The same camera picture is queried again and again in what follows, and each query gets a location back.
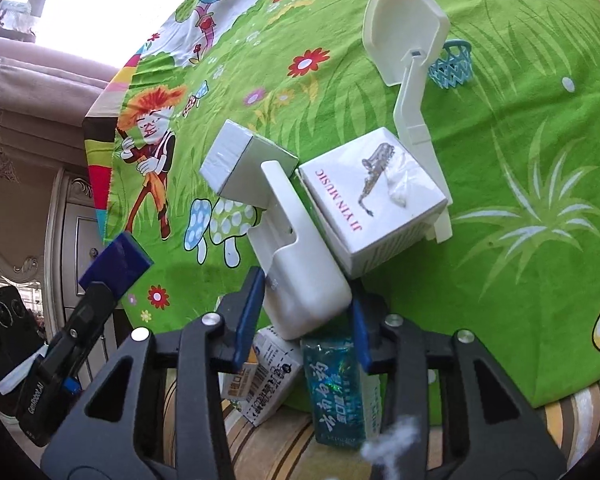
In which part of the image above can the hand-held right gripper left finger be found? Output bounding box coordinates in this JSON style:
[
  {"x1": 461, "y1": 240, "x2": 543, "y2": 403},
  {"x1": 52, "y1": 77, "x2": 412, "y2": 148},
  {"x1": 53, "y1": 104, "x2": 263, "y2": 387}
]
[{"x1": 40, "y1": 266, "x2": 267, "y2": 480}]

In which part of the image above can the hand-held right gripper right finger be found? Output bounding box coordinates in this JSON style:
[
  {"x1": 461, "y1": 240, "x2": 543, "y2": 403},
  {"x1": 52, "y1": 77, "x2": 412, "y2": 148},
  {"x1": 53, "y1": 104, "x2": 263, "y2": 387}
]
[{"x1": 350, "y1": 296, "x2": 567, "y2": 480}]

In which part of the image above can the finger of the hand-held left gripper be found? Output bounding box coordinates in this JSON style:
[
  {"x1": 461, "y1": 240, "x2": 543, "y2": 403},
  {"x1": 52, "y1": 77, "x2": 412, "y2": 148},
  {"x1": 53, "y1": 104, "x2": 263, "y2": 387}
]
[{"x1": 44, "y1": 232, "x2": 155, "y2": 377}]

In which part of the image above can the teal toothpaste box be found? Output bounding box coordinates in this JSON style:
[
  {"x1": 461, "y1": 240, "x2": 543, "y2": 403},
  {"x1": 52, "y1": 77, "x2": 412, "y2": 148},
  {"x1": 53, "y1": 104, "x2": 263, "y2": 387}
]
[{"x1": 299, "y1": 335, "x2": 384, "y2": 446}]

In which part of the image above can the white plastic holder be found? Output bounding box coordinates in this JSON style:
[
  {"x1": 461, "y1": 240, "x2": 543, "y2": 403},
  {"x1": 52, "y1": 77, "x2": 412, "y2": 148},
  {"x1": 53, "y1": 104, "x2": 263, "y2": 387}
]
[{"x1": 247, "y1": 160, "x2": 354, "y2": 341}]

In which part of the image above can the white barcode box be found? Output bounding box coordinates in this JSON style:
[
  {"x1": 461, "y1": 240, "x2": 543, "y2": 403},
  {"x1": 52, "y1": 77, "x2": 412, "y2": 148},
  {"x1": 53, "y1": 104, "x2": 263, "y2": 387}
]
[{"x1": 219, "y1": 324, "x2": 305, "y2": 429}]

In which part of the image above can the white saxophone print box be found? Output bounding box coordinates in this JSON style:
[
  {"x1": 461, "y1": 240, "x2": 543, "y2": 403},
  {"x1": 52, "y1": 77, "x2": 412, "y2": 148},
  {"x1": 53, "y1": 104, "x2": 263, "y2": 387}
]
[{"x1": 298, "y1": 127, "x2": 454, "y2": 279}]

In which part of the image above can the white box grey side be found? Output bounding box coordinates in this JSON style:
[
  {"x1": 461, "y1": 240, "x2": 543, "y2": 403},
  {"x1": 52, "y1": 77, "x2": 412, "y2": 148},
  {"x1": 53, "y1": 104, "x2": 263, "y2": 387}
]
[{"x1": 199, "y1": 119, "x2": 300, "y2": 209}]

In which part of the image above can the small teal plastic basket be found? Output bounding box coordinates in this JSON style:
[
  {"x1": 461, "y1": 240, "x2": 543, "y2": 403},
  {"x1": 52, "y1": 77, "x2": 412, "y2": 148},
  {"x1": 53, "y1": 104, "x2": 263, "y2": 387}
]
[{"x1": 427, "y1": 38, "x2": 474, "y2": 91}]

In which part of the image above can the white plastic scoop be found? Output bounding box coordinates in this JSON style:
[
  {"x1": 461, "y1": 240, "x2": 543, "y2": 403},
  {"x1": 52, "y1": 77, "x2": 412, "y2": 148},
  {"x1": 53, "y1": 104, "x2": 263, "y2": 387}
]
[{"x1": 362, "y1": 0, "x2": 454, "y2": 244}]

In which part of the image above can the white ornate cabinet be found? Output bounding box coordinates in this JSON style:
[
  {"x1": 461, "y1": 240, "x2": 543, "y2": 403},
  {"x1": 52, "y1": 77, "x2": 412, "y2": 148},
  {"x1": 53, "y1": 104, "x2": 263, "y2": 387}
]
[{"x1": 0, "y1": 166, "x2": 132, "y2": 362}]

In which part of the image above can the white lint tuft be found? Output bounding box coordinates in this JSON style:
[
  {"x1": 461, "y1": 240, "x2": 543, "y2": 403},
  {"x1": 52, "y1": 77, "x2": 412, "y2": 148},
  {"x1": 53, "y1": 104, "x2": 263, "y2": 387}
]
[{"x1": 359, "y1": 412, "x2": 434, "y2": 480}]

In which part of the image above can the pink drape curtain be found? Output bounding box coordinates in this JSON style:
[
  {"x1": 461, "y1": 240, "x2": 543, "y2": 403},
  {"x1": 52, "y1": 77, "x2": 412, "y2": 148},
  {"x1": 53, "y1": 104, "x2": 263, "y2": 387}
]
[{"x1": 0, "y1": 35, "x2": 122, "y2": 187}]

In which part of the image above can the cartoon printed green bedsheet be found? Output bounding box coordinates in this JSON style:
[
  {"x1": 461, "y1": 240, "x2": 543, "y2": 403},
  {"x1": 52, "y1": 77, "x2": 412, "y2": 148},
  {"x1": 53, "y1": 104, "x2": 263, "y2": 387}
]
[{"x1": 82, "y1": 0, "x2": 600, "y2": 409}]

